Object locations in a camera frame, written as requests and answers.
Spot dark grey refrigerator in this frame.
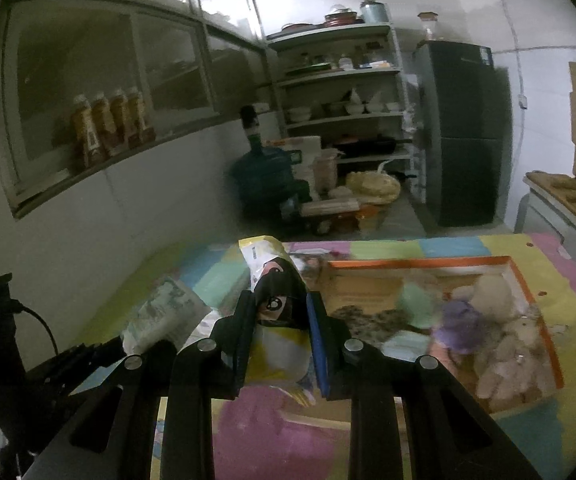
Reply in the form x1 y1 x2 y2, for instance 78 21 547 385
413 41 511 228

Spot sliding glass window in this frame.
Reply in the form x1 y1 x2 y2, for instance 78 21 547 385
0 0 269 218

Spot small fluffy teddy bear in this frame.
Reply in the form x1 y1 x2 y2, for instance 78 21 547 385
472 317 556 401

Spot yellow plastic bag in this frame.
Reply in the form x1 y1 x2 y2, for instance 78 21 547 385
345 170 401 206

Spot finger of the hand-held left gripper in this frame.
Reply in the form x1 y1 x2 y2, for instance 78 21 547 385
25 355 119 396
58 335 126 367

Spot colourful cartoon printed blanket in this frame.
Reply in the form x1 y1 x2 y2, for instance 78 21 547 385
75 234 576 480

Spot clear white pack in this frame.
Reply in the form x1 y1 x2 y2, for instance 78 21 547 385
120 275 229 356

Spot clear plastic container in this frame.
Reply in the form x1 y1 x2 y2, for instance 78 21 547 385
313 154 339 196

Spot teal enamel pot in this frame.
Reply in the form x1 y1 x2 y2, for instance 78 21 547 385
359 0 391 25

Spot green tissue packet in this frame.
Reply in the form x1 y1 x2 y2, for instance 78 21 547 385
380 332 436 363

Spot wooden cutting board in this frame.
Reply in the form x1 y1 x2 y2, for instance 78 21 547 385
525 171 576 216

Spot large blue water jug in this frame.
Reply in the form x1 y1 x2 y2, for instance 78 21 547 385
228 147 311 221

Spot black water jug pump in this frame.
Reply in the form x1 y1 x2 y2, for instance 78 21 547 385
239 105 261 153

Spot orange drink bottle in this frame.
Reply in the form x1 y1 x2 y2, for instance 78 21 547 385
127 86 156 143
109 89 139 148
70 94 104 168
90 91 124 157

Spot leopard print cloth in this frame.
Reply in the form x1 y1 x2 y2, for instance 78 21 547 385
330 304 419 346

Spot black frying pans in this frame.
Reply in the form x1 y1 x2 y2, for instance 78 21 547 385
333 135 413 158

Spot mint green soft sponge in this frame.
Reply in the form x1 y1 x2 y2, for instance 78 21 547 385
397 282 441 331

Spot row of white bowls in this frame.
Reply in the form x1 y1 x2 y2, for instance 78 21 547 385
288 87 403 121

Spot purple cloth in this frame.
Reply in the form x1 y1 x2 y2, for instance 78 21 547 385
432 300 486 356

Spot red pan with glass lid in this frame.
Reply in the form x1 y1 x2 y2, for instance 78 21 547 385
324 4 361 27

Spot shallow orange-rimmed cardboard box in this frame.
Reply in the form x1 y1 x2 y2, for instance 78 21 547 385
318 255 566 413

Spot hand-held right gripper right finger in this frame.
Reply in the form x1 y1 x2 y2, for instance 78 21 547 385
305 291 543 480

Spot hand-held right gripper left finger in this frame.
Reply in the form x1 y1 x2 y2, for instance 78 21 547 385
23 290 259 480

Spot kitchen counter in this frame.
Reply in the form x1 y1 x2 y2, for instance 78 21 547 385
515 170 576 271

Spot yellow snack bag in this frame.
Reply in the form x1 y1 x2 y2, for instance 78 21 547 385
238 234 319 406

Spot tan wrapped bundle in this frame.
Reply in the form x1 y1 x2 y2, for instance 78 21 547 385
300 199 361 217

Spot white metal shelf rack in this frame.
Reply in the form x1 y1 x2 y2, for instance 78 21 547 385
267 22 416 201

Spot black cable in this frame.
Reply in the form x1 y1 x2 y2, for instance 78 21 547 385
10 300 61 356

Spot glass jar with lid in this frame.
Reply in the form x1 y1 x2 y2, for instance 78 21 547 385
417 11 441 43

